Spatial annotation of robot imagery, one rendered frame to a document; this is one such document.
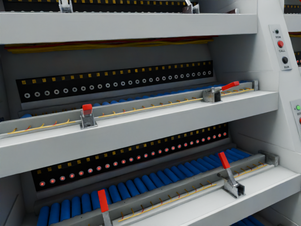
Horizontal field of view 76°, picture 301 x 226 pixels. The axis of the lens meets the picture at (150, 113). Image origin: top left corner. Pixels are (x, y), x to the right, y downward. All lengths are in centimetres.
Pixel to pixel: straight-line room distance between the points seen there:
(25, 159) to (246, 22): 55
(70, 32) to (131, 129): 20
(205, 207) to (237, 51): 43
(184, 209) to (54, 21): 42
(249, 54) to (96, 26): 41
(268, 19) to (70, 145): 55
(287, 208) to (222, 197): 24
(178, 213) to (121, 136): 19
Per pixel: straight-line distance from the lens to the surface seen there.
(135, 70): 54
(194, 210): 43
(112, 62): 58
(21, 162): 35
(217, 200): 45
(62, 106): 49
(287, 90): 59
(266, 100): 53
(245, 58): 62
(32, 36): 39
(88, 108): 27
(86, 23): 39
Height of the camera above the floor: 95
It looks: 4 degrees up
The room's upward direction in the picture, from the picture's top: 12 degrees counter-clockwise
